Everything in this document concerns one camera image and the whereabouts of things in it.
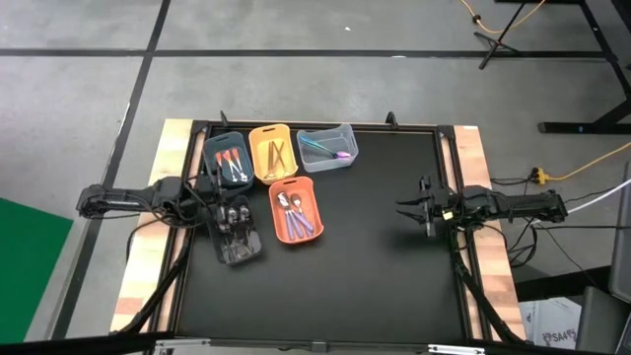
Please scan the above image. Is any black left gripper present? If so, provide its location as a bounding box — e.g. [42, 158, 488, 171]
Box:
[184, 158, 247, 229]

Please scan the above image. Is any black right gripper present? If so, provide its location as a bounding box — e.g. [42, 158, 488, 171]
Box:
[395, 176, 462, 238]

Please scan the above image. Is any light orange plastic bin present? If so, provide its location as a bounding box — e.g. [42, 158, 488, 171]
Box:
[247, 123, 300, 186]

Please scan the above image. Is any dark orange plastic bin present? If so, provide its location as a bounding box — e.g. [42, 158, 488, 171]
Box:
[268, 176, 325, 246]

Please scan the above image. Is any black translucent plastic bin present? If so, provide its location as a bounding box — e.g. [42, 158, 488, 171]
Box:
[205, 193, 264, 268]

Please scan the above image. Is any blue-grey plastic bin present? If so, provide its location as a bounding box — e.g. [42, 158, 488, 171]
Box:
[202, 131, 255, 193]

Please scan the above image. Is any clear plastic bin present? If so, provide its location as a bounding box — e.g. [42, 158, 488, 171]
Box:
[296, 122, 360, 175]

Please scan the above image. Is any wooden table side board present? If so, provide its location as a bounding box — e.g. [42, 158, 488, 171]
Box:
[108, 117, 196, 332]
[452, 125, 526, 341]

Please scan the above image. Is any white cardboard box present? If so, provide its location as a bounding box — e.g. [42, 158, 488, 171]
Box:
[520, 295, 583, 352]

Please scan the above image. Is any black tripod stand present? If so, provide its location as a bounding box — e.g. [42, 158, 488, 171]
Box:
[473, 0, 528, 70]

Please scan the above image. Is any grey office chair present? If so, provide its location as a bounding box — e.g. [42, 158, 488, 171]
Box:
[574, 162, 631, 355]

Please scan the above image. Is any green floor mat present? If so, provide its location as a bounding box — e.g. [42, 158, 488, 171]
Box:
[0, 196, 75, 345]

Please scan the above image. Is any black gantry bar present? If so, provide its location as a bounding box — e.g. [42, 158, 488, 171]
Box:
[0, 330, 174, 355]

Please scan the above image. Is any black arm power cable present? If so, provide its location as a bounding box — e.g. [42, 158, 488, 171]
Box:
[125, 215, 172, 258]

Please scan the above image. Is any black diagonal frame strut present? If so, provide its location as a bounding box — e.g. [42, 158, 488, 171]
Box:
[117, 231, 196, 336]
[451, 231, 524, 344]

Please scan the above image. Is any yellow extension cable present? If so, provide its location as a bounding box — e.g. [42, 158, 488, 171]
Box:
[530, 141, 631, 185]

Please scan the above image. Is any black metal table frame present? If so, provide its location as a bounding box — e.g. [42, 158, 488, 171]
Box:
[150, 117, 494, 346]

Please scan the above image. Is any silver table edge bracket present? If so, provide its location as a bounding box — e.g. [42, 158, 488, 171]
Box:
[427, 343, 487, 355]
[153, 337, 212, 355]

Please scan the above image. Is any black floor cable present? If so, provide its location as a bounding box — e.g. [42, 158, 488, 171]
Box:
[531, 222, 631, 232]

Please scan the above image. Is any white cable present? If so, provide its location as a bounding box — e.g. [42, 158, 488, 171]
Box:
[529, 177, 631, 227]

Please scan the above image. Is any black desk leg frame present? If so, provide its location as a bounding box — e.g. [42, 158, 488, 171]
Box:
[536, 0, 631, 135]

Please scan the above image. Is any yellow hanging cable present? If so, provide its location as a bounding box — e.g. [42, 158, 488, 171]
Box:
[460, 0, 547, 36]

